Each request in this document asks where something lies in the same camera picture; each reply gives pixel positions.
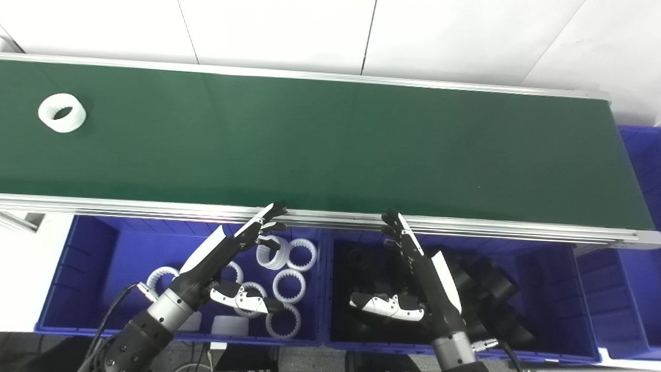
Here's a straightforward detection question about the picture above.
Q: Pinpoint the aluminium conveyor rail bin side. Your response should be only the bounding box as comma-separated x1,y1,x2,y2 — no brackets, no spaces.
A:
0,194,661,249

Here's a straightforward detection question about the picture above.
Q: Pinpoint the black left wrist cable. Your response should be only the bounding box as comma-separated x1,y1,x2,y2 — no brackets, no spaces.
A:
85,283,155,372

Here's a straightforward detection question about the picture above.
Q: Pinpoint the black toothed ring part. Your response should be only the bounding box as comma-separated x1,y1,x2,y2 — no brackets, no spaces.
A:
345,248,372,269
475,302,535,349
454,253,520,305

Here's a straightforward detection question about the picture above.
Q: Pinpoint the aluminium conveyor rail wall side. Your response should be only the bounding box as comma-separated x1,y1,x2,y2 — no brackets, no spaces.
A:
0,52,611,104

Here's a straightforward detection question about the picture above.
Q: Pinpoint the white cylinder part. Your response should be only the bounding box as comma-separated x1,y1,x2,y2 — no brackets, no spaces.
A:
178,310,203,332
212,316,250,337

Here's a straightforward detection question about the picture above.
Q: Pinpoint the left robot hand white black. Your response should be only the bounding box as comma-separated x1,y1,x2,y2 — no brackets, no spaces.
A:
176,200,288,316

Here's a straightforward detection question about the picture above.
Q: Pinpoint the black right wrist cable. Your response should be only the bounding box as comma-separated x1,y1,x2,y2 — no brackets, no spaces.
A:
473,337,523,372

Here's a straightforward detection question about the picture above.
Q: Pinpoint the aluminium conveyor support leg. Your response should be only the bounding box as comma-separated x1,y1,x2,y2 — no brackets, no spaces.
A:
0,211,44,233

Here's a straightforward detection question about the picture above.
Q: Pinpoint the green conveyor belt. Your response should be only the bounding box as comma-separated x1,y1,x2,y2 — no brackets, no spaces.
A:
0,58,655,230

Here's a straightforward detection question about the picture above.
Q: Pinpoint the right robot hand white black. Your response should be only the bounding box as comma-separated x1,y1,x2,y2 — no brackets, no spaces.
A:
349,208,469,343

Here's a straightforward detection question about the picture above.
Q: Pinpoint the blue bin with white parts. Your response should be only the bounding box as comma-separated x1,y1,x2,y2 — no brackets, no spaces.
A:
35,214,327,348

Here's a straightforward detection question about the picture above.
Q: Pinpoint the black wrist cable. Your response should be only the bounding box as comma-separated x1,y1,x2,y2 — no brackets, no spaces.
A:
473,337,523,372
85,283,155,372

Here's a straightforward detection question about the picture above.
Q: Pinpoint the blue empty bin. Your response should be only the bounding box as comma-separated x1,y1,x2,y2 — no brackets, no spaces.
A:
576,124,661,361

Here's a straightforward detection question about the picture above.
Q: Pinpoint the blue bin with black parts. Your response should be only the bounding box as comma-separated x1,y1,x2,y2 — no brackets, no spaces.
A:
323,230,602,365

